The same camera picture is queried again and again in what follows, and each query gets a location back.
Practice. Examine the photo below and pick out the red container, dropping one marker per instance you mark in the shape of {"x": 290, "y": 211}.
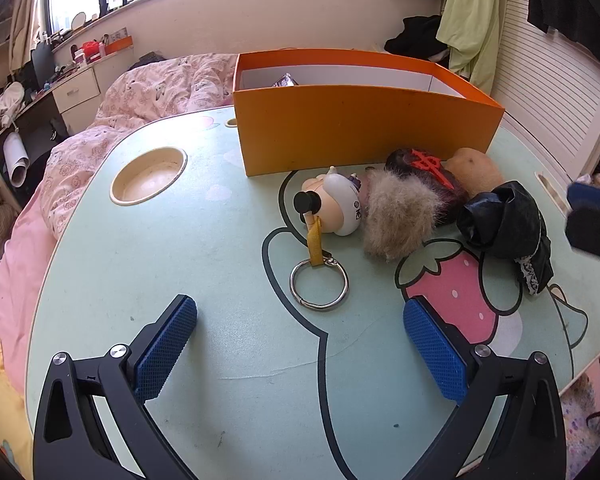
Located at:
{"x": 91, "y": 51}

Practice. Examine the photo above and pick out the beige fur pompom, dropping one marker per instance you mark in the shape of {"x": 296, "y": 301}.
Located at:
{"x": 400, "y": 215}

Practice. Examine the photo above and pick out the beige side curtain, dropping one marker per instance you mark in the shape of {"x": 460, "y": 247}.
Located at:
{"x": 25, "y": 20}

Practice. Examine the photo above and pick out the pile of black clothes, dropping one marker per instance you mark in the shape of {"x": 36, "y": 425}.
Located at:
{"x": 415, "y": 35}

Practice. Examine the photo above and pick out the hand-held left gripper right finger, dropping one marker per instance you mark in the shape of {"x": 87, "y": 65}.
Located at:
{"x": 435, "y": 350}

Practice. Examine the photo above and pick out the black lace cloth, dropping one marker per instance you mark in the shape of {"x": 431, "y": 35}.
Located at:
{"x": 505, "y": 220}

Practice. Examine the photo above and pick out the orange tray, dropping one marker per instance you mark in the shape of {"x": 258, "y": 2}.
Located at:
{"x": 118, "y": 46}

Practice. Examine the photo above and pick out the pink bed sheet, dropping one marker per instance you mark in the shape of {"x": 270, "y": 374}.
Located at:
{"x": 10, "y": 280}

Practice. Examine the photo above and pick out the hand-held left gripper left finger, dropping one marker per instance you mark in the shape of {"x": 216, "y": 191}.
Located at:
{"x": 165, "y": 350}

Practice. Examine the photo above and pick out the round mirror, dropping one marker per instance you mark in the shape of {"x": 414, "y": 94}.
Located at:
{"x": 78, "y": 21}

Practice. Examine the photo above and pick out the white paper roll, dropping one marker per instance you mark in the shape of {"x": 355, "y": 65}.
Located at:
{"x": 15, "y": 155}

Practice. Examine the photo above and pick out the black monitor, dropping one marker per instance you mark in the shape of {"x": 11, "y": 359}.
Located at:
{"x": 42, "y": 65}

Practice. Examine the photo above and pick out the white louvered cabinet door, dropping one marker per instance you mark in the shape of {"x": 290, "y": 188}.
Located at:
{"x": 545, "y": 85}

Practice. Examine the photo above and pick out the white cloth bundle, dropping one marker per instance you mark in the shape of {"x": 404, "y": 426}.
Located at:
{"x": 5, "y": 105}

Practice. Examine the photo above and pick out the orange cardboard box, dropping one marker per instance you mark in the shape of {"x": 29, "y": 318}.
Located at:
{"x": 355, "y": 125}

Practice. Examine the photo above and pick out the dark grey cloth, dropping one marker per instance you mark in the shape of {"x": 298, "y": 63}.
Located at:
{"x": 147, "y": 59}

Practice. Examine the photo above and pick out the dark plush with red character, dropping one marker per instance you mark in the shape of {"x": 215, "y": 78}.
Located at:
{"x": 425, "y": 160}

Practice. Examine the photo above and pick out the floral printed blanket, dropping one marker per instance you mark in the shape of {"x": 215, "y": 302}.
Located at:
{"x": 580, "y": 420}

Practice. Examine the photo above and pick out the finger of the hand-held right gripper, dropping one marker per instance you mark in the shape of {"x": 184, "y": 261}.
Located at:
{"x": 592, "y": 225}

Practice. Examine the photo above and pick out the brown plush ball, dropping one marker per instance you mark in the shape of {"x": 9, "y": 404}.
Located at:
{"x": 475, "y": 167}

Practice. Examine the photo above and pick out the cream drawer cabinet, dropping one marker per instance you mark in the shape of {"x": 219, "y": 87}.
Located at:
{"x": 77, "y": 92}

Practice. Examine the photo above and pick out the green cartoon desktop table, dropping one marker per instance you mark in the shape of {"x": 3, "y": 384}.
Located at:
{"x": 205, "y": 260}

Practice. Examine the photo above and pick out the pink floral quilt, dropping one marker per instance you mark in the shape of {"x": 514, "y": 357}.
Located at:
{"x": 145, "y": 90}

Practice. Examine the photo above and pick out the black hanging garment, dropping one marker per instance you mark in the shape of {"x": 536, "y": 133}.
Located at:
{"x": 570, "y": 5}

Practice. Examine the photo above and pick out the green hanging cloth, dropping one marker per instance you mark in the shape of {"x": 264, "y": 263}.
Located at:
{"x": 467, "y": 25}

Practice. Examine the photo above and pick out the yellow cloth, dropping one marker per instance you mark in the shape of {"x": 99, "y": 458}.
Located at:
{"x": 0, "y": 400}

